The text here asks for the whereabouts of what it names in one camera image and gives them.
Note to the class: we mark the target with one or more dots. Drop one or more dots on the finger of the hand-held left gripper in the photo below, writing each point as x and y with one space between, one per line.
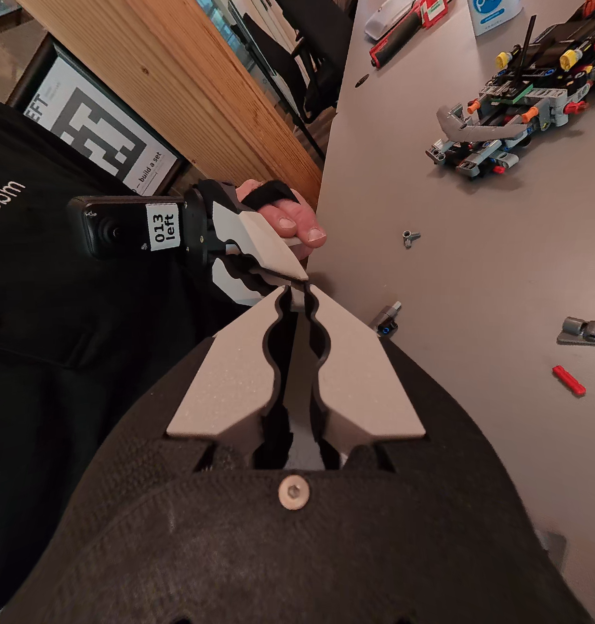
268 243
229 282

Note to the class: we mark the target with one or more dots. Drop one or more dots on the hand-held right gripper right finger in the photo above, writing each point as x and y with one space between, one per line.
370 385

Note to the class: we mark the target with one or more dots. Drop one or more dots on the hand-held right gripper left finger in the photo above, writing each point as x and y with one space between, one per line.
219 385

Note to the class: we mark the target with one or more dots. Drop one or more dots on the grey axle connector lego assembly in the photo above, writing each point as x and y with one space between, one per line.
387 321

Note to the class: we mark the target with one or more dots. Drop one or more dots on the dark grey lego wedge piece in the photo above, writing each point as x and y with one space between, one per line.
585 331

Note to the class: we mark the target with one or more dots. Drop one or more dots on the red lego pin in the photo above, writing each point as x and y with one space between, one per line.
568 379

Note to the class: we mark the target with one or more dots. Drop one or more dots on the lego car chassis model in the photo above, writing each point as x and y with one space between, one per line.
522 97

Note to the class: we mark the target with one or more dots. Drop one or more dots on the person's left hand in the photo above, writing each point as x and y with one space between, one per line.
297 219

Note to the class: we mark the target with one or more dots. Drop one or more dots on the black framed tag sign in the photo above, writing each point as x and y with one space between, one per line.
97 126

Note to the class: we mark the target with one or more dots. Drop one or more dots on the black office chair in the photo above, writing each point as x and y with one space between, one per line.
326 29

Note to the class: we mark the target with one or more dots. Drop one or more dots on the red white paper packaging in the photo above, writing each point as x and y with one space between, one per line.
385 19

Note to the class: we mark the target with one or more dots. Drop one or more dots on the white blue gum packet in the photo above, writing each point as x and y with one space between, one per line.
492 14

